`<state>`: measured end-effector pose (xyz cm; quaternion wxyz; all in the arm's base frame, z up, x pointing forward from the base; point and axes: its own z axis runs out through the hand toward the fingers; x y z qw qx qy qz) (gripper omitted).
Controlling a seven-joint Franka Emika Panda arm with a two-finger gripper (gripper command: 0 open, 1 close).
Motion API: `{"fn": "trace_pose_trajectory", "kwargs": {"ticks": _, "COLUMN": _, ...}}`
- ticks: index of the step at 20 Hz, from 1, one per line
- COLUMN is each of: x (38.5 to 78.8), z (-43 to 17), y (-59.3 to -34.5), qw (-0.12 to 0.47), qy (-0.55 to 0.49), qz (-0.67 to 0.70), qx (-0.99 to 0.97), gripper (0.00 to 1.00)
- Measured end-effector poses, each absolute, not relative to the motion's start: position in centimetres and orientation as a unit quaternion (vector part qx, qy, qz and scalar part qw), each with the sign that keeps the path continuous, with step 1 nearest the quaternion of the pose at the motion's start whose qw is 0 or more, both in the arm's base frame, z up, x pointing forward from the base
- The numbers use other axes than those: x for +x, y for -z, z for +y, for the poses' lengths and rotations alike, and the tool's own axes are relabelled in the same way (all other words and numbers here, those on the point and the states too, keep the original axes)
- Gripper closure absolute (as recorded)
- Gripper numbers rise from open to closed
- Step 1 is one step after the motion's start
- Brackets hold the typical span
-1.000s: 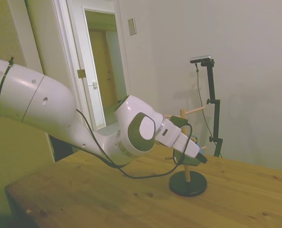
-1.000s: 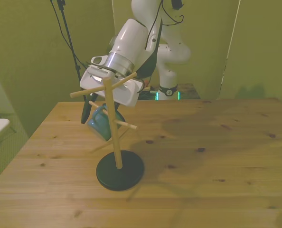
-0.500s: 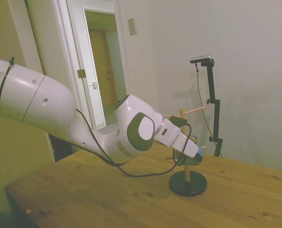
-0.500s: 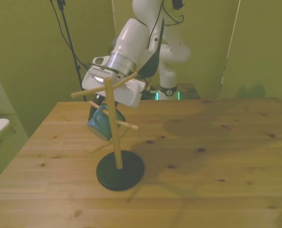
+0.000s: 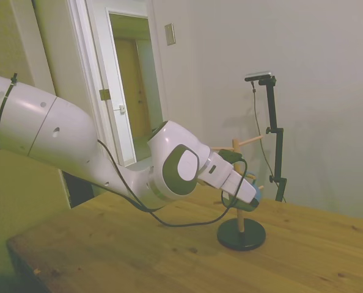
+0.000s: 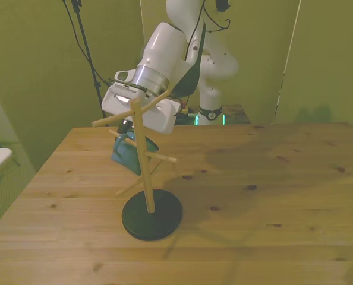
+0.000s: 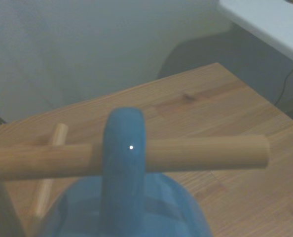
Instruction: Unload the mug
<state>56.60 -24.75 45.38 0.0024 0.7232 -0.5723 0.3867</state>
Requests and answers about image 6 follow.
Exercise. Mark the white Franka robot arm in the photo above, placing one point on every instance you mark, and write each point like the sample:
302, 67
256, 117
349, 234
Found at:
164, 50

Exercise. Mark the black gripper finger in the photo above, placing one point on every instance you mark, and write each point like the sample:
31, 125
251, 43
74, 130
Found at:
125, 126

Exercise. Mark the wooden mug tree black base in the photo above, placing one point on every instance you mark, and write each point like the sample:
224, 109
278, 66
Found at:
152, 219

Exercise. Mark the black tripod camera stand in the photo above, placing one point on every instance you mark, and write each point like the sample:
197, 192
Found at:
87, 50

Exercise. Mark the blue enamel mug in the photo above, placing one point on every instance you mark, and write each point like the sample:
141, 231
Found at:
126, 155

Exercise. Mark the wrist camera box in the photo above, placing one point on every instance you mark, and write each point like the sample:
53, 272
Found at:
123, 76

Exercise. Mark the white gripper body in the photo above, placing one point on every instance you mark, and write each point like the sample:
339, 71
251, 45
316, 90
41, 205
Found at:
161, 118

